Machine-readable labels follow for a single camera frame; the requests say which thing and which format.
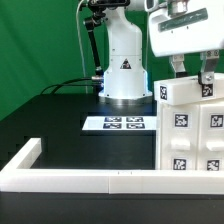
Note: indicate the white cabinet body box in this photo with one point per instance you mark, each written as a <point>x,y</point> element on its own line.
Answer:
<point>190,137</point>

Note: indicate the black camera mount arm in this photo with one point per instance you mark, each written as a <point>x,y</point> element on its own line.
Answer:
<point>98,9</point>

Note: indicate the white U-shaped fence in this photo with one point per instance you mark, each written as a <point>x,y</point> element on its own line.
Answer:
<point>18,175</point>

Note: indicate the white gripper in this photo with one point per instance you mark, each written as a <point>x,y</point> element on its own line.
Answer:
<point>200,29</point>

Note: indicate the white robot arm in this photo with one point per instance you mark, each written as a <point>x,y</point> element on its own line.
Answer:
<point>125,78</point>

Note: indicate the small white cube part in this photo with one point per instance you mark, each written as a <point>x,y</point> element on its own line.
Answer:
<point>186,90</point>

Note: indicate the white cabinet door panel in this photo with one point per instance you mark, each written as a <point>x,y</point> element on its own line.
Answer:
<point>210,156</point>

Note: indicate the white base tag plate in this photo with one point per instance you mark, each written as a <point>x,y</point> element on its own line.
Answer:
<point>119,123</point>

